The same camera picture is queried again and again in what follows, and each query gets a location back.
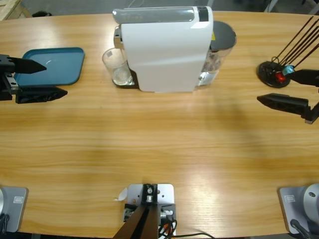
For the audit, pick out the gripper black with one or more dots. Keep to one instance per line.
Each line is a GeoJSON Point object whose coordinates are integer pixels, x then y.
{"type": "Point", "coordinates": [6, 79]}
{"type": "Point", "coordinates": [312, 114]}

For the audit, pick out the clear glass cup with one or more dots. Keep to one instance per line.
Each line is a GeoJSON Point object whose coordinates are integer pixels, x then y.
{"type": "Point", "coordinates": [115, 67]}

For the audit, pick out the white capsule coffee machine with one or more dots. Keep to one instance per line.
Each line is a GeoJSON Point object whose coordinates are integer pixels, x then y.
{"type": "Point", "coordinates": [162, 57]}

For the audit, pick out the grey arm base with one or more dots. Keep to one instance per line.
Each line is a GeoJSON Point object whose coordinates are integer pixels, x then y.
{"type": "Point", "coordinates": [15, 209]}
{"type": "Point", "coordinates": [291, 206]}

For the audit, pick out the red coffee capsule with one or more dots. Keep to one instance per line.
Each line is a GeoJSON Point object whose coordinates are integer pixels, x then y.
{"type": "Point", "coordinates": [280, 77]}

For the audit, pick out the teal coffee capsule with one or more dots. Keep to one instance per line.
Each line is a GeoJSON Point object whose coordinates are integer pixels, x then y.
{"type": "Point", "coordinates": [287, 69]}

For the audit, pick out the teal plastic tray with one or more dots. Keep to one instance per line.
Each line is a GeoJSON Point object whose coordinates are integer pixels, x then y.
{"type": "Point", "coordinates": [62, 64]}

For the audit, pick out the black bundle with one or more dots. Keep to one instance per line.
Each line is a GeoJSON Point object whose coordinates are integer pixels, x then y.
{"type": "Point", "coordinates": [42, 14]}

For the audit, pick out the clear water tank black lid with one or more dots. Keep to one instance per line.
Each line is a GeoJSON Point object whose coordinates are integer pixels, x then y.
{"type": "Point", "coordinates": [223, 35]}

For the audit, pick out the white tape scrap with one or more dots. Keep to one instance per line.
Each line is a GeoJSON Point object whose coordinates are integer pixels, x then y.
{"type": "Point", "coordinates": [122, 195]}

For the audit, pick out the white camera mount dark post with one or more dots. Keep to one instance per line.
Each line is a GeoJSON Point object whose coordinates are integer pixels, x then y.
{"type": "Point", "coordinates": [164, 194]}

